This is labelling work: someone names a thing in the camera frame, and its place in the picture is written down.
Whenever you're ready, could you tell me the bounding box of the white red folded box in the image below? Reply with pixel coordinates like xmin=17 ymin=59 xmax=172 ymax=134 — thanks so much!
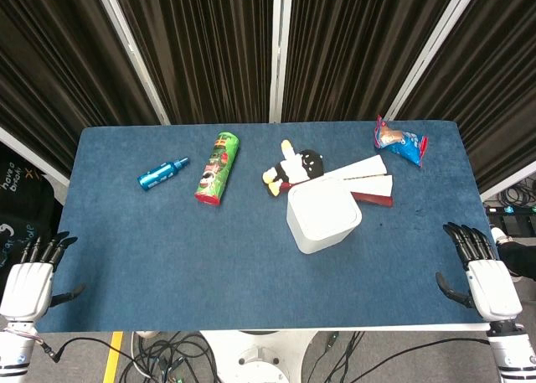
xmin=281 ymin=154 xmax=394 ymax=209

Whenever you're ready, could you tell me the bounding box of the blue red snack bag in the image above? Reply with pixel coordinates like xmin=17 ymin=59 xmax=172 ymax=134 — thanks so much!
xmin=374 ymin=115 xmax=429 ymax=168

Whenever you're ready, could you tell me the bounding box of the blue spray bottle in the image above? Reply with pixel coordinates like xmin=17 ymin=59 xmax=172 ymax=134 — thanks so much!
xmin=137 ymin=156 xmax=190 ymax=191

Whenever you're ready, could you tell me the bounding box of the black folding screen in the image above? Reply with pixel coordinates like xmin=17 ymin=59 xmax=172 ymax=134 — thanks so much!
xmin=0 ymin=0 xmax=536 ymax=199

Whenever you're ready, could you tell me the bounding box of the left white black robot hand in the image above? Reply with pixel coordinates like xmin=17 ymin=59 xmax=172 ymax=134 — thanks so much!
xmin=0 ymin=231 xmax=86 ymax=321

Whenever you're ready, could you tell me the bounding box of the black white plush toy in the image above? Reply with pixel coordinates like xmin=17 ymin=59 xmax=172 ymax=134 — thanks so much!
xmin=262 ymin=139 xmax=324 ymax=197

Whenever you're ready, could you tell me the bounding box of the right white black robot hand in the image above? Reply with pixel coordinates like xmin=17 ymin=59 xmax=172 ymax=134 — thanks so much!
xmin=435 ymin=222 xmax=523 ymax=322

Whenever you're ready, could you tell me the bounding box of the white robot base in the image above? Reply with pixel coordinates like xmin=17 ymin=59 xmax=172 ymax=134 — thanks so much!
xmin=198 ymin=330 xmax=329 ymax=383

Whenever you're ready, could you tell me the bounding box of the green chips can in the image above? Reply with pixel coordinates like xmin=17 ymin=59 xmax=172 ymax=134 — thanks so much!
xmin=193 ymin=132 xmax=241 ymax=208

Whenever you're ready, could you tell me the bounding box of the black cable bundle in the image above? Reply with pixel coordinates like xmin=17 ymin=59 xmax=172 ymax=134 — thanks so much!
xmin=121 ymin=331 xmax=219 ymax=383

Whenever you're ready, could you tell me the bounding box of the black printed bag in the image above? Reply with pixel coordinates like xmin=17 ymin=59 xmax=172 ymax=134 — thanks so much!
xmin=0 ymin=142 xmax=64 ymax=271

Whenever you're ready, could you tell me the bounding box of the blue table mat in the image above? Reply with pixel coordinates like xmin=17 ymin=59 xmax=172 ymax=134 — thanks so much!
xmin=34 ymin=121 xmax=492 ymax=333

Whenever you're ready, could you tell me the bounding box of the white square container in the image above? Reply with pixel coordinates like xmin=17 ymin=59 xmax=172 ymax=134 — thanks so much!
xmin=286 ymin=178 xmax=363 ymax=256

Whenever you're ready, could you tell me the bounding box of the yellow floor tape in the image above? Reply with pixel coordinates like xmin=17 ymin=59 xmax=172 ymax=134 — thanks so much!
xmin=102 ymin=331 xmax=125 ymax=383

